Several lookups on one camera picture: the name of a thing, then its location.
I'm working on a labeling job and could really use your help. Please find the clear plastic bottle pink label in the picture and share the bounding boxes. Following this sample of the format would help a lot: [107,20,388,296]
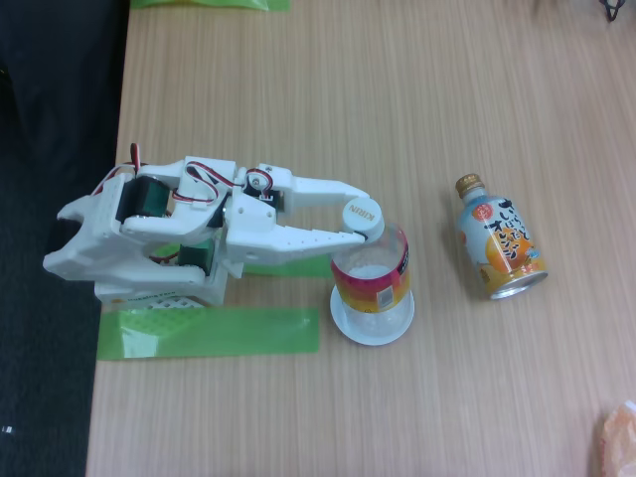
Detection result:
[329,197,416,345]

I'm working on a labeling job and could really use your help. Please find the orange juice bottle can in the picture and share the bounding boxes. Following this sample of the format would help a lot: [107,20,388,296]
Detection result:
[455,172,549,301]

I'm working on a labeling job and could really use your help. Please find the green tape strip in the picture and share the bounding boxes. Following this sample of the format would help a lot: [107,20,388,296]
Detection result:
[242,247,335,278]
[96,306,320,362]

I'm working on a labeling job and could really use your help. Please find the small white round plate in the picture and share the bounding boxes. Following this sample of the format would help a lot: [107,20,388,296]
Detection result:
[329,287,416,348]

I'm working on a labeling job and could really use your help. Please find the green plastic bag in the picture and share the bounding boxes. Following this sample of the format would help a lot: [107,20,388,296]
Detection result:
[129,0,291,13]

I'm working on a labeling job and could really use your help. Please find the black cable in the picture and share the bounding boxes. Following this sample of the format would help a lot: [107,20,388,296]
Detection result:
[598,0,626,22]

